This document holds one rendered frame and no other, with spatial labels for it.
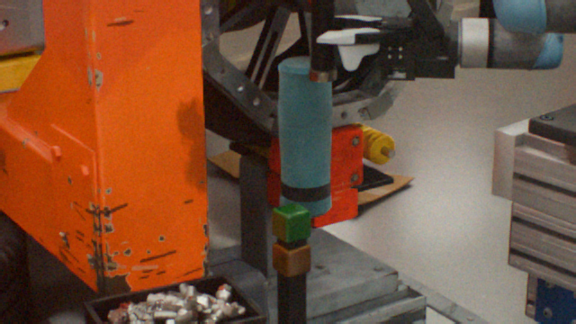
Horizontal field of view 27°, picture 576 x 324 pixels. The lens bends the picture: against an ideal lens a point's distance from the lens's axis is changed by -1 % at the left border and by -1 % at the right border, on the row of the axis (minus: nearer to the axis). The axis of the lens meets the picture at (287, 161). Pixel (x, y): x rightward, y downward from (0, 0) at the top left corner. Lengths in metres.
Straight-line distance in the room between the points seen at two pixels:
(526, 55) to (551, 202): 0.34
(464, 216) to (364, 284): 0.95
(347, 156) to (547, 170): 0.72
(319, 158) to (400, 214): 1.32
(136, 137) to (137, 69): 0.09
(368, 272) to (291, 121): 0.56
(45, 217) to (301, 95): 0.46
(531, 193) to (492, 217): 1.76
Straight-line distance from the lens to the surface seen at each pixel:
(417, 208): 3.33
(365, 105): 2.18
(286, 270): 1.59
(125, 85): 1.57
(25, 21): 2.06
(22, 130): 1.88
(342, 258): 2.48
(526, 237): 1.57
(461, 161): 3.70
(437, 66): 1.82
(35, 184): 1.82
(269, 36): 2.15
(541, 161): 1.52
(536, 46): 1.80
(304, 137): 1.96
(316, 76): 1.83
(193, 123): 1.63
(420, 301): 2.46
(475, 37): 1.79
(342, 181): 2.18
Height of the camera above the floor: 1.26
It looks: 20 degrees down
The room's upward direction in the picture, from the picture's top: straight up
